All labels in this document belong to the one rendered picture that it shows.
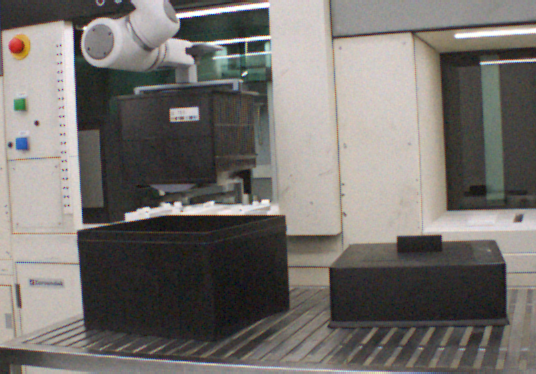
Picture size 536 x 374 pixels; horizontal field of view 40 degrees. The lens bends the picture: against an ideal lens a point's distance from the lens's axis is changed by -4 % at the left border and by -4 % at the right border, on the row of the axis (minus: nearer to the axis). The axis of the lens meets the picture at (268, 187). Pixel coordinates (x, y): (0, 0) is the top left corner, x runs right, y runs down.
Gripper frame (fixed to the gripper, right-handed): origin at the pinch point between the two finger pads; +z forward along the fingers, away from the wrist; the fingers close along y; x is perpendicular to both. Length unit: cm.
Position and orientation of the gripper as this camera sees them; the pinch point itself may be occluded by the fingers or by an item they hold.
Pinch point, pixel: (185, 57)
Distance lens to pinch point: 158.8
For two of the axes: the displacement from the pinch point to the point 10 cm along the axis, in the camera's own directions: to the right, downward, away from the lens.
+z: 3.6, -0.7, 9.3
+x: -0.4, -10.0, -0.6
